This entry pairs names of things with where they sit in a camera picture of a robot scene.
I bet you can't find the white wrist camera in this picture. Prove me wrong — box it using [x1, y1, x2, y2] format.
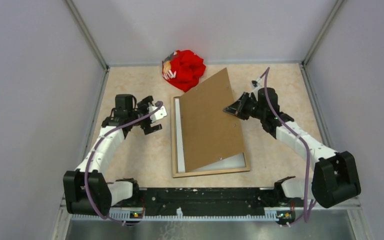
[251, 78, 263, 89]
[148, 105, 168, 123]

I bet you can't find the red crumpled cloth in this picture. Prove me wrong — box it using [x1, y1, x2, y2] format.
[161, 49, 207, 93]

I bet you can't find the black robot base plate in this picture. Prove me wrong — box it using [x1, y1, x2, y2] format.
[109, 187, 307, 218]

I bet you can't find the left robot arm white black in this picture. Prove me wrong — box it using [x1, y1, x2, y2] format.
[63, 94, 167, 219]

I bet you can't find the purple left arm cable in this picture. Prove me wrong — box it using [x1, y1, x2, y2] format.
[83, 100, 164, 227]

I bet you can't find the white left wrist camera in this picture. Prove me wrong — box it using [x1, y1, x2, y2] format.
[148, 105, 168, 123]

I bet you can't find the wooden picture frame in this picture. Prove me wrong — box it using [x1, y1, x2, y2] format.
[170, 95, 251, 179]

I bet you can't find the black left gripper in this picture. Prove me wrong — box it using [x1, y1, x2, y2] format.
[128, 96, 162, 134]

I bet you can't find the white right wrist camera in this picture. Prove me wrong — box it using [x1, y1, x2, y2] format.
[251, 78, 263, 89]

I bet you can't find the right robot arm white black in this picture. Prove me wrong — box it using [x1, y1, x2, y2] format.
[223, 87, 362, 209]

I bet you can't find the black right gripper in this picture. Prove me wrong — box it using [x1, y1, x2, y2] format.
[224, 92, 266, 120]

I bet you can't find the aluminium front rail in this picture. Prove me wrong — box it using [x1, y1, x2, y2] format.
[52, 187, 373, 240]

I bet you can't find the landscape photo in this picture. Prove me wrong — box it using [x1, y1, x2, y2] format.
[174, 97, 247, 174]

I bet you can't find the brown backing board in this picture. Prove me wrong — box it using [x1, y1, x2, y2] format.
[176, 68, 246, 173]

